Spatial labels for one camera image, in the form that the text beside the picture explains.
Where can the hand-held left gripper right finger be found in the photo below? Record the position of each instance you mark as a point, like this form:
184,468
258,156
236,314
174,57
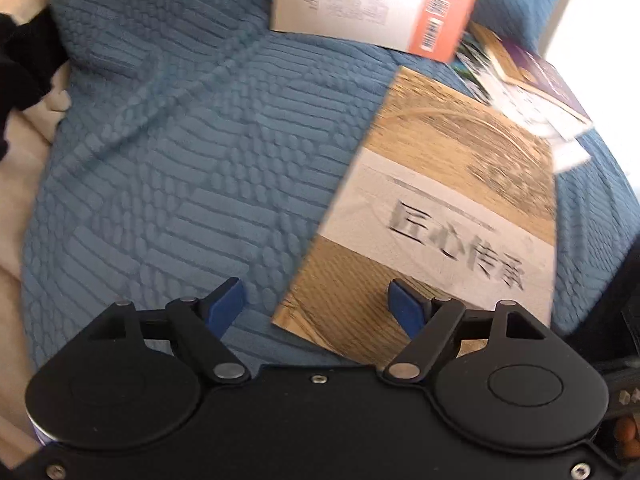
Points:
407,307

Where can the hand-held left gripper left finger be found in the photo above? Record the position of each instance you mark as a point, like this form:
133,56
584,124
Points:
227,305

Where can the tan illustrated book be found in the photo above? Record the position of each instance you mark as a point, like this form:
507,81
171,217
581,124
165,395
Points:
450,160

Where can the photo cover notebook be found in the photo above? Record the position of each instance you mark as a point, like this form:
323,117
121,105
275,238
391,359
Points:
480,75
570,155

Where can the purple book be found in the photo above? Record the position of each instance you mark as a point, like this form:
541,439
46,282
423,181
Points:
545,75

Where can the blue textured blanket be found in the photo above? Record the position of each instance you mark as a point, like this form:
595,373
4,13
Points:
175,135

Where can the orange and white book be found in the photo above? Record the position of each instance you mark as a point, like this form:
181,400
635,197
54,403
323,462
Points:
350,0

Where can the red black cream striped cloth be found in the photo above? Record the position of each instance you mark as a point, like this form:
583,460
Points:
30,60

